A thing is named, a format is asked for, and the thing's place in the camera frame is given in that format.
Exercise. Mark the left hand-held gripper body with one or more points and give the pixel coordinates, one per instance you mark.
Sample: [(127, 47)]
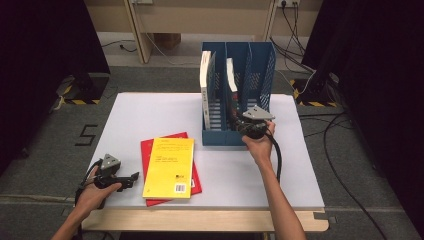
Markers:
[(110, 162)]

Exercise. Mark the dark blue book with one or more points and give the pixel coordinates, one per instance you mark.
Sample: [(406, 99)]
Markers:
[(230, 75)]

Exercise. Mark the black curtain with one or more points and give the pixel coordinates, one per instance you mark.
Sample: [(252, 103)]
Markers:
[(376, 83), (40, 66)]

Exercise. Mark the blue plastic file rack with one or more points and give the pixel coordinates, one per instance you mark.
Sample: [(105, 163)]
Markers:
[(220, 137)]

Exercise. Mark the white wall outlet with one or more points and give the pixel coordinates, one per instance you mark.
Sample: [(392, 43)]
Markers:
[(142, 1), (288, 2)]

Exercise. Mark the white table cover sheet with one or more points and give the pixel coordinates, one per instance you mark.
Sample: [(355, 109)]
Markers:
[(140, 110)]

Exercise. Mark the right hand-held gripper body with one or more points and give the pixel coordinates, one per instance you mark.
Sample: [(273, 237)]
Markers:
[(256, 128)]

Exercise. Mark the brown cardboard box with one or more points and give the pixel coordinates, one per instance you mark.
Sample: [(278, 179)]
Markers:
[(167, 40)]

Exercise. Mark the red book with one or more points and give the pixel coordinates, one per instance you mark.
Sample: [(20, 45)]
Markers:
[(197, 183)]

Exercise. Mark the person's right hand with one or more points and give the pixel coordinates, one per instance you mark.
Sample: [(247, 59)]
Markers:
[(261, 150)]

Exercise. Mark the stand base with hazard tape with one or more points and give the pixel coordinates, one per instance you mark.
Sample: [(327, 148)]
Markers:
[(87, 90), (315, 95)]

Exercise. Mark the person's left hand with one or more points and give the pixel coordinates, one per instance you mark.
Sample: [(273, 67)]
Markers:
[(91, 198)]

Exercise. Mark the light wooden desk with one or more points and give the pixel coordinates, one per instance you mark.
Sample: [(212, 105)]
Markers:
[(140, 36)]

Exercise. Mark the white book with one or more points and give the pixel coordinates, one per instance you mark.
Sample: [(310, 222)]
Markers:
[(204, 86)]

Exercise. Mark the yellow book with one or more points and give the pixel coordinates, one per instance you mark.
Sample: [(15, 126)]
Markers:
[(170, 166)]

